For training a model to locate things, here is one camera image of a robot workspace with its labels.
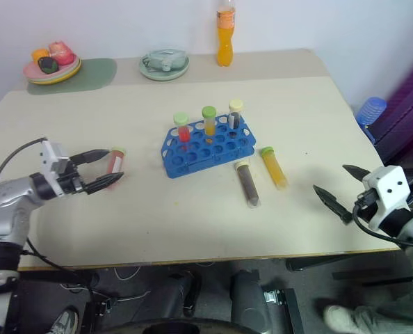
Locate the orange tube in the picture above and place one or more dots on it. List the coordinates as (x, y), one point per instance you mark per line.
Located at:
(210, 127)
(276, 170)

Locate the dark rounded shape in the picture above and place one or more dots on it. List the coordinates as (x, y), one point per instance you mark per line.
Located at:
(168, 295)
(250, 302)

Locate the white shoe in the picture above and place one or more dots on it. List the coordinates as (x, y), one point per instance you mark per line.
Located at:
(338, 318)

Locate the yellow plate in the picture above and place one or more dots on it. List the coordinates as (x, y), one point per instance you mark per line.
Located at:
(65, 77)

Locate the orange toy fruit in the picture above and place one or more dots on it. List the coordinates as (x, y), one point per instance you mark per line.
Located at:
(39, 55)

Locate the pink plate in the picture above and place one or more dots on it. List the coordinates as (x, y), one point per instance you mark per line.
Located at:
(31, 71)

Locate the pale green plate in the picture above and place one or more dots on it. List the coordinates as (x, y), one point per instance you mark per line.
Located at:
(164, 74)

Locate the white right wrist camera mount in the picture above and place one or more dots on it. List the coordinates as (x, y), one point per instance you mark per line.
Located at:
(389, 188)

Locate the brown tube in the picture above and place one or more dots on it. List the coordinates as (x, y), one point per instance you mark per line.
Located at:
(249, 184)

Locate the gray sneaker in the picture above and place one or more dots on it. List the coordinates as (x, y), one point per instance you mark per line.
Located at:
(64, 321)

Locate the red tube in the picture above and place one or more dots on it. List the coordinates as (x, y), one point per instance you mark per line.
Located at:
(115, 163)
(184, 132)

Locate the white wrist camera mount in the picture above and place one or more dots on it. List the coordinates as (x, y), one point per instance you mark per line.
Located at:
(389, 188)
(53, 154)

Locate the purple panel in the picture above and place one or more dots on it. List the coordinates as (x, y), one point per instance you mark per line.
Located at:
(408, 115)

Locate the dark green toy fruit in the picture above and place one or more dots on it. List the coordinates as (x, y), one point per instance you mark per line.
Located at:
(47, 65)

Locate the green placemat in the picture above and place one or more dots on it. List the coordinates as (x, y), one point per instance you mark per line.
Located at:
(95, 74)

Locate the red toy apple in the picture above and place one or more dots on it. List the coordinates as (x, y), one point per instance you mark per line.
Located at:
(62, 52)

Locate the orange soda bottle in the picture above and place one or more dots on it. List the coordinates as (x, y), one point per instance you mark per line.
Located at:
(225, 45)

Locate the blue plastic test tube rack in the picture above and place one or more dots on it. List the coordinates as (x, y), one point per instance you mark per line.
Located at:
(206, 154)

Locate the black table frame bar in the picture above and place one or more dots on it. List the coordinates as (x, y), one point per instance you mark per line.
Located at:
(345, 262)

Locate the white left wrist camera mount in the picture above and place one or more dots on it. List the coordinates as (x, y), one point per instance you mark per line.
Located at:
(53, 154)

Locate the pale green folded pouch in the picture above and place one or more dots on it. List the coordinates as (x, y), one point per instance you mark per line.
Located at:
(164, 58)

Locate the black upright post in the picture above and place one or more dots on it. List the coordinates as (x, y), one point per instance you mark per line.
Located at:
(294, 311)

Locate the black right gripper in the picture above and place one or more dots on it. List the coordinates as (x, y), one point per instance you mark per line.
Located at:
(366, 203)

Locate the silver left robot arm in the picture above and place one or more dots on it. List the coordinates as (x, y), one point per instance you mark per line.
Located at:
(8, 198)

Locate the dark tube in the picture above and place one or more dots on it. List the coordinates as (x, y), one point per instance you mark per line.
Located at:
(235, 118)

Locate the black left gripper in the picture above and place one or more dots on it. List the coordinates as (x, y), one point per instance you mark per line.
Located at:
(69, 181)

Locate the blue ribbed water bottle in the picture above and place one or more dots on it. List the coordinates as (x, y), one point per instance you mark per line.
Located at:
(370, 113)

